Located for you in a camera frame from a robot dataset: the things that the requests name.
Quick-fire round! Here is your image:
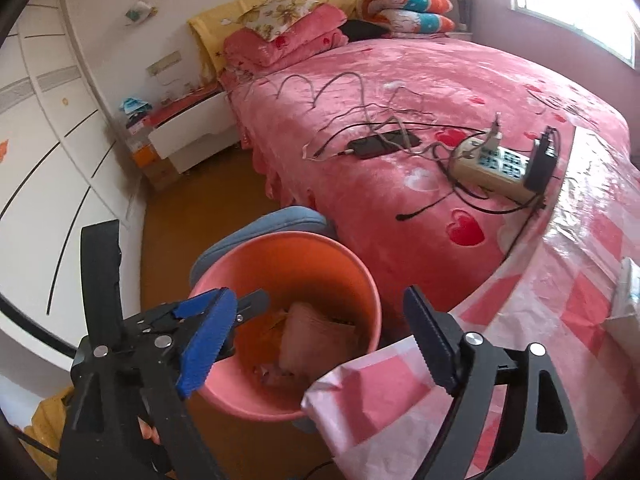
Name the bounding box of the pink folded blanket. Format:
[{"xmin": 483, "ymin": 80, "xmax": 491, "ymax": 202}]
[{"xmin": 221, "ymin": 2, "xmax": 349, "ymax": 69}]

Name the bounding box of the pale bag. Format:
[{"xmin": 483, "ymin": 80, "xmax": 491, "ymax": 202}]
[{"xmin": 276, "ymin": 301, "xmax": 359, "ymax": 387}]

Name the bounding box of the blue stool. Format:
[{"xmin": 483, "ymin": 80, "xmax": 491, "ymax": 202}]
[{"xmin": 190, "ymin": 205, "xmax": 339, "ymax": 286}]

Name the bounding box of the white cable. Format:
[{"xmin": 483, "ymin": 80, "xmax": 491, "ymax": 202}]
[{"xmin": 245, "ymin": 71, "xmax": 436, "ymax": 161}]

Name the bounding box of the cardboard box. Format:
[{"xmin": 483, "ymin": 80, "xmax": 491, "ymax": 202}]
[{"xmin": 144, "ymin": 159, "xmax": 182, "ymax": 192}]

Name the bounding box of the yellow bag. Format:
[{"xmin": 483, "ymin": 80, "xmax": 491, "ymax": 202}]
[{"xmin": 22, "ymin": 384, "xmax": 77, "ymax": 480}]

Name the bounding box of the beige power strip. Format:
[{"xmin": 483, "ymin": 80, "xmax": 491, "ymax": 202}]
[{"xmin": 451, "ymin": 137, "xmax": 539, "ymax": 204}]

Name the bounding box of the blue cloth item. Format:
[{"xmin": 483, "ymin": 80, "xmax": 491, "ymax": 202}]
[{"xmin": 119, "ymin": 96, "xmax": 152, "ymax": 117}]

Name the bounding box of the small white feather-print bag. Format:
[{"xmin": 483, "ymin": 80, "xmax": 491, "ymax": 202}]
[{"xmin": 606, "ymin": 257, "xmax": 640, "ymax": 322}]

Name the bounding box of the floral pillow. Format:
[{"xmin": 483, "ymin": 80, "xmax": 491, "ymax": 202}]
[{"xmin": 241, "ymin": 0, "xmax": 322, "ymax": 44}]

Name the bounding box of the colourful folded quilt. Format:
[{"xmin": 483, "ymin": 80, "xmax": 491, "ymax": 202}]
[{"xmin": 356, "ymin": 0, "xmax": 457, "ymax": 37}]

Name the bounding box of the pink bedspread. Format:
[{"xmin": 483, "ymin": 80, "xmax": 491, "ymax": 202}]
[{"xmin": 222, "ymin": 35, "xmax": 629, "ymax": 322}]

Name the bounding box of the black power strip with cables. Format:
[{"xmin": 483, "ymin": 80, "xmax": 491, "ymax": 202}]
[{"xmin": 310, "ymin": 120, "xmax": 548, "ymax": 223}]

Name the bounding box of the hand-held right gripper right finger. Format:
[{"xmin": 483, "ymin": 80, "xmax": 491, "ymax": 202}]
[{"xmin": 404, "ymin": 285, "xmax": 586, "ymax": 480}]

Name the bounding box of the orange box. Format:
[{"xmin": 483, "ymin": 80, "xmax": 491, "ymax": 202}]
[{"xmin": 129, "ymin": 141, "xmax": 167, "ymax": 169}]

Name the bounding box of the black phone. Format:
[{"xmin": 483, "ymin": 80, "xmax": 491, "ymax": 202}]
[{"xmin": 346, "ymin": 130, "xmax": 422, "ymax": 162}]

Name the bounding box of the yellow headboard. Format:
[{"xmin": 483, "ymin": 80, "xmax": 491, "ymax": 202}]
[{"xmin": 187, "ymin": 0, "xmax": 382, "ymax": 82}]

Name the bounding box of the orange plastic bucket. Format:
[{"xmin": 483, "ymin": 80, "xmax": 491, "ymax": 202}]
[{"xmin": 189, "ymin": 232, "xmax": 384, "ymax": 423}]

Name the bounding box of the white nightstand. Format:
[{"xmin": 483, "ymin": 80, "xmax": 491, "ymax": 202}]
[{"xmin": 146, "ymin": 91, "xmax": 239, "ymax": 177}]

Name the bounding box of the person's left hand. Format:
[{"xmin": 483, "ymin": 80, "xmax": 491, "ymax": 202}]
[{"xmin": 137, "ymin": 417, "xmax": 163, "ymax": 448}]

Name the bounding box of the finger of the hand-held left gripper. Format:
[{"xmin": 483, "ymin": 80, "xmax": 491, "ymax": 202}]
[
  {"xmin": 124, "ymin": 289, "xmax": 273, "ymax": 343},
  {"xmin": 81, "ymin": 220, "xmax": 124, "ymax": 348}
]

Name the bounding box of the white charger plug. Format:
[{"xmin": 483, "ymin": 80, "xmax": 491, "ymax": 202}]
[{"xmin": 486, "ymin": 114, "xmax": 504, "ymax": 149}]

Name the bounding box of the white wardrobe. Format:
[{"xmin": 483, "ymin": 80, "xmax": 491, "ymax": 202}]
[{"xmin": 0, "ymin": 0, "xmax": 147, "ymax": 366}]

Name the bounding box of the wall ornament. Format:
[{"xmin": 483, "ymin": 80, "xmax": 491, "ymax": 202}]
[{"xmin": 124, "ymin": 0, "xmax": 157, "ymax": 27}]

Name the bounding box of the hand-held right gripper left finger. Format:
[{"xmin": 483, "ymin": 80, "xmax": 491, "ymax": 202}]
[{"xmin": 57, "ymin": 287, "xmax": 238, "ymax": 480}]

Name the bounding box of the black cloth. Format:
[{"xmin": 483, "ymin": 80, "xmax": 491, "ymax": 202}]
[{"xmin": 341, "ymin": 19, "xmax": 392, "ymax": 44}]

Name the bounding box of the red checked plastic tablecloth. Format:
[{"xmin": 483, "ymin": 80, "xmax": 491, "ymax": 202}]
[{"xmin": 302, "ymin": 125, "xmax": 640, "ymax": 480}]

